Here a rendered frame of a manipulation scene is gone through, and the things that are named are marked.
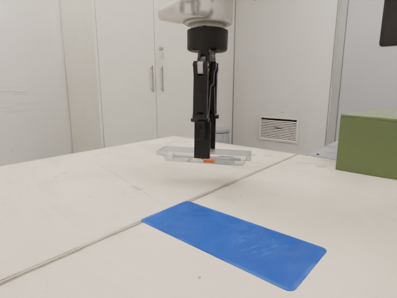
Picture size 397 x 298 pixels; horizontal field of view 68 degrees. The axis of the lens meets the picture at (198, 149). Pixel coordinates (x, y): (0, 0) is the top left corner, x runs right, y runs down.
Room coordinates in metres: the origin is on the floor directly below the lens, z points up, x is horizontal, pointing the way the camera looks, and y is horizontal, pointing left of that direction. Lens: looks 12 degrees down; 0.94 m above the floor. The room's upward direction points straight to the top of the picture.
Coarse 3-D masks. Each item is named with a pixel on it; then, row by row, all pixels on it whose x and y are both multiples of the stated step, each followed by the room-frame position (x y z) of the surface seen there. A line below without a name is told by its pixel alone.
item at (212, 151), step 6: (162, 150) 0.56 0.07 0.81; (168, 150) 0.57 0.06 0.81; (174, 150) 0.57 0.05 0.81; (180, 150) 0.57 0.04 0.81; (186, 150) 0.57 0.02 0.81; (192, 150) 0.57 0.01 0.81; (210, 150) 0.57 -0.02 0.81; (216, 150) 0.57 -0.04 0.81; (222, 150) 0.57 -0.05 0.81; (228, 150) 0.58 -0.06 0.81; (234, 150) 0.58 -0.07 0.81; (240, 150) 0.58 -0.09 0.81
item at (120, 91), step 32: (64, 0) 2.14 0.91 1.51; (96, 0) 1.95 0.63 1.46; (128, 0) 2.14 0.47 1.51; (160, 0) 2.36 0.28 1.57; (64, 32) 2.17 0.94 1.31; (96, 32) 1.95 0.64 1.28; (128, 32) 2.13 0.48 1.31; (160, 32) 2.35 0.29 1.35; (96, 64) 1.93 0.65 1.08; (128, 64) 2.12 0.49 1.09; (160, 64) 2.35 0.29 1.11; (192, 64) 2.63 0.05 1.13; (96, 96) 1.94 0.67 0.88; (128, 96) 2.11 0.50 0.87; (160, 96) 2.34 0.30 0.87; (192, 96) 2.63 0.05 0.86; (96, 128) 1.96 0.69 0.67; (128, 128) 2.10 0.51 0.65; (160, 128) 2.33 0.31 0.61; (192, 128) 2.63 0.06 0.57; (224, 128) 2.85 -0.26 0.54
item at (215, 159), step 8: (160, 152) 0.56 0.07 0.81; (168, 152) 0.55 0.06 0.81; (176, 152) 0.55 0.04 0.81; (168, 160) 0.57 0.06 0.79; (176, 160) 0.56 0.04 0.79; (184, 160) 0.56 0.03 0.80; (192, 160) 0.55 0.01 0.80; (200, 160) 0.55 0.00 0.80; (208, 160) 0.55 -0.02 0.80; (216, 160) 0.54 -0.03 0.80; (224, 160) 0.54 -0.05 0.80; (232, 160) 0.54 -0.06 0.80; (240, 160) 0.53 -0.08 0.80; (248, 160) 0.52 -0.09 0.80
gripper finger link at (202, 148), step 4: (196, 124) 0.54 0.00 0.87; (208, 124) 0.53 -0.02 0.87; (196, 128) 0.54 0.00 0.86; (208, 128) 0.53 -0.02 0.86; (196, 132) 0.54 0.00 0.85; (208, 132) 0.53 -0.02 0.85; (196, 136) 0.54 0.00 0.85; (208, 136) 0.53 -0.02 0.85; (196, 140) 0.54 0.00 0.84; (200, 140) 0.53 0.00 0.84; (208, 140) 0.53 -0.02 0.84; (196, 144) 0.54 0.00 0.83; (200, 144) 0.53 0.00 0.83; (204, 144) 0.53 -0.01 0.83; (208, 144) 0.53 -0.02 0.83; (196, 148) 0.54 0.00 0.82; (200, 148) 0.53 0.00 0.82; (204, 148) 0.53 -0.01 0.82; (208, 148) 0.53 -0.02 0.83; (196, 152) 0.54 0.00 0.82; (200, 152) 0.53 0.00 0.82; (204, 152) 0.53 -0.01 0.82; (208, 152) 0.53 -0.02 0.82; (196, 156) 0.54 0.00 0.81; (200, 156) 0.53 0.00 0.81; (204, 156) 0.53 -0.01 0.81; (208, 156) 0.53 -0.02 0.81
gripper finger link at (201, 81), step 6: (204, 66) 0.50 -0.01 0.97; (204, 72) 0.51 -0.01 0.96; (198, 78) 0.51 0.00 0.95; (204, 78) 0.51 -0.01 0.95; (198, 84) 0.51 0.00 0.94; (204, 84) 0.51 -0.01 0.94; (198, 90) 0.51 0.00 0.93; (204, 90) 0.51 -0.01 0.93; (198, 96) 0.51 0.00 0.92; (204, 96) 0.51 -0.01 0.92; (198, 102) 0.51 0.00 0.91; (204, 102) 0.50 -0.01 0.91; (198, 108) 0.51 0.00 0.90; (204, 108) 0.50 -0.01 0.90; (204, 114) 0.50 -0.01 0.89
